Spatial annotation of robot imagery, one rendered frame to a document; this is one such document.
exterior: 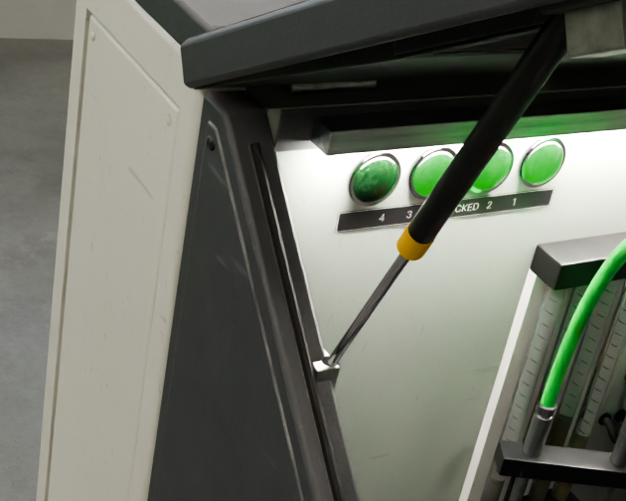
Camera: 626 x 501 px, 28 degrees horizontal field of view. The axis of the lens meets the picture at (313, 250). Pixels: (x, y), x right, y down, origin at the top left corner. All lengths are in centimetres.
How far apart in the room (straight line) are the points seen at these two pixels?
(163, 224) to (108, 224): 13
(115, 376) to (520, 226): 41
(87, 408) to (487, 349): 41
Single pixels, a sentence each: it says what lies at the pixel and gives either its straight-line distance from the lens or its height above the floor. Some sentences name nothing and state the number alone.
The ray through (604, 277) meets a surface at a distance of 110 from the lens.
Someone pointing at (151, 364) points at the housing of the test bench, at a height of 117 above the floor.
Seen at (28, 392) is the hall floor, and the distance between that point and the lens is 300.
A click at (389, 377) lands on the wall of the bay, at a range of 119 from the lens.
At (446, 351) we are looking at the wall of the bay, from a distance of 121.
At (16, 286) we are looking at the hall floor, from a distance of 336.
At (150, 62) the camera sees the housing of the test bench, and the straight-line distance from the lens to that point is 105.
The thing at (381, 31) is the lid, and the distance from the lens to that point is 71.
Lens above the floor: 183
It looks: 30 degrees down
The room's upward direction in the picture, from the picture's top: 11 degrees clockwise
